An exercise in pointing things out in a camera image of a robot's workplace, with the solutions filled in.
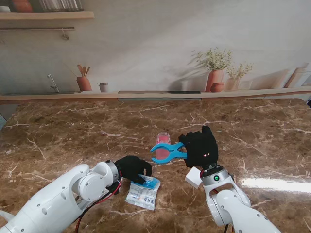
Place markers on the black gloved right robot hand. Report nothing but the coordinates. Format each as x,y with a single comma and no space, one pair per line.
201,148

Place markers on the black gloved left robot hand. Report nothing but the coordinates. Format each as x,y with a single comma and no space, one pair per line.
131,167

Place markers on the blue plastic bag clip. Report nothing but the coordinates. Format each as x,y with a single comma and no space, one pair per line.
178,154

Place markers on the blue white seasoning bag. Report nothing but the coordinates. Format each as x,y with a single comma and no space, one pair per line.
143,196

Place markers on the white square bottle cap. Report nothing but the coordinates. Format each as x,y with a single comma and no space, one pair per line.
193,179

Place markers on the pink seasoning bottle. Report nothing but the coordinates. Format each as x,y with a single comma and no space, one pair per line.
163,138

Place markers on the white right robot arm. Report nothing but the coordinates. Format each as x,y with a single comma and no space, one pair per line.
228,206

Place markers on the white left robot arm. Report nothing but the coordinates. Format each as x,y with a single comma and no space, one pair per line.
56,201

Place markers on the small round terracotta pot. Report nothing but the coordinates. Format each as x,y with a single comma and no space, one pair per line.
217,87

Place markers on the terracotta vase with flowers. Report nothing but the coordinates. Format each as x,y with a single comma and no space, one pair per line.
213,77

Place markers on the pale vase with flowers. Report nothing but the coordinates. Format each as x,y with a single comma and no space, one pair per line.
234,82

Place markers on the terracotta utensil pot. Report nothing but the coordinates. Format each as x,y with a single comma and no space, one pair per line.
84,83

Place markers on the metal faucet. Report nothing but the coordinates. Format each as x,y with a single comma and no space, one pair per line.
54,83

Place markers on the row of glass jars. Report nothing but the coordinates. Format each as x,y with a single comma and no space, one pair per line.
60,4

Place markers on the terracotta jar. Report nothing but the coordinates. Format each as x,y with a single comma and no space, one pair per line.
23,5

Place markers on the white bowl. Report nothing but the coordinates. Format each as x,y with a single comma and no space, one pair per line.
4,9

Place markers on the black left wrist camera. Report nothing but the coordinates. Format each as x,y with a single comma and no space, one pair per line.
115,188

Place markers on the metal hanging rail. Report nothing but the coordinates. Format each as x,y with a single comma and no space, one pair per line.
36,28

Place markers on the wooden wall shelf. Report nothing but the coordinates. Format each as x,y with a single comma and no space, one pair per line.
48,15

